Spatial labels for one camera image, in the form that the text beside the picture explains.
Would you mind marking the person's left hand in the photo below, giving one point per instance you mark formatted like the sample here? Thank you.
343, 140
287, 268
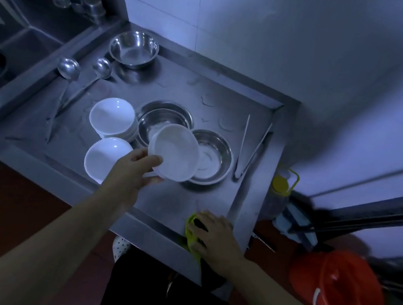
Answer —
128, 173

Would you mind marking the person's right hand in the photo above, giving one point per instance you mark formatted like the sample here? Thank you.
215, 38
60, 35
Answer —
219, 244

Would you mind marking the person's right fingers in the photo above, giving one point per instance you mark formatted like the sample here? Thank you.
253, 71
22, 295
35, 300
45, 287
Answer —
212, 222

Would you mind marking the person's left thumb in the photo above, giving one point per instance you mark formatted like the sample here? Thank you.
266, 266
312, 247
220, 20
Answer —
149, 159

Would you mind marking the green cleaning cloth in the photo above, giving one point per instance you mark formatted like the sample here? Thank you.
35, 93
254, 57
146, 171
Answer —
190, 229

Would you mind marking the white plastic bowl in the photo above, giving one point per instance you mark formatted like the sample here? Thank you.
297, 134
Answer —
176, 153

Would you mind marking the person's right forearm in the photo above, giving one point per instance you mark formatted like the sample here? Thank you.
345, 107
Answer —
272, 299

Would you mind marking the person's left forearm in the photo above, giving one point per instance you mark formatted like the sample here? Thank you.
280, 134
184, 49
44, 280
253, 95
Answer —
46, 245

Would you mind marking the small steel bowl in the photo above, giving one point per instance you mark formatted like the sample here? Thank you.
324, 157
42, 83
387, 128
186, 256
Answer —
158, 121

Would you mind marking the white ceramic bowl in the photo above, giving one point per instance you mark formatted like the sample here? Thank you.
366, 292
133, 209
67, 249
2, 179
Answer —
103, 157

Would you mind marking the stack of white bowls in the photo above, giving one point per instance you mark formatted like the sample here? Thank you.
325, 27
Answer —
112, 116

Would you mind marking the wide steel basin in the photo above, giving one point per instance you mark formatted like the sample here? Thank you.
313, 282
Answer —
187, 112

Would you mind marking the shallow steel bowl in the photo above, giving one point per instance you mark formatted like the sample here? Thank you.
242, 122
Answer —
215, 159

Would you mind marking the yellow capped plastic bottle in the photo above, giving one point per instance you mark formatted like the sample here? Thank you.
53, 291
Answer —
279, 195

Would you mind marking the steel tongs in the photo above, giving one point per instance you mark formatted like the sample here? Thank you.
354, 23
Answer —
253, 148

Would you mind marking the person's black trousers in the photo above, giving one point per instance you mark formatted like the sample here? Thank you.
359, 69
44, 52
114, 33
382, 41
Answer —
152, 291

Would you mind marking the polka dot slipper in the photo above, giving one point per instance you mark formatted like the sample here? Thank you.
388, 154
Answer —
120, 248

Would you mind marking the steel ladle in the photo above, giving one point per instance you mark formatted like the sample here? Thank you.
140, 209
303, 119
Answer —
102, 68
68, 69

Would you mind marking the deep steel mixing bowl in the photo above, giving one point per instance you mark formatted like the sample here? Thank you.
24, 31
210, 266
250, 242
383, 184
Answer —
133, 50

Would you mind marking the black mop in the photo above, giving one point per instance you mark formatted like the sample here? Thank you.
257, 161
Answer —
359, 213

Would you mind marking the red plastic bucket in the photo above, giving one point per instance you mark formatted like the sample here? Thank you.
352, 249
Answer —
346, 288

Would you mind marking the group of steel cups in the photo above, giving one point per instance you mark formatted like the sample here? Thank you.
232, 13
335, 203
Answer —
86, 4

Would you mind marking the steel sink basin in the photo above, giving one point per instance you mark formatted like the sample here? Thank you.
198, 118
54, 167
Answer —
39, 32

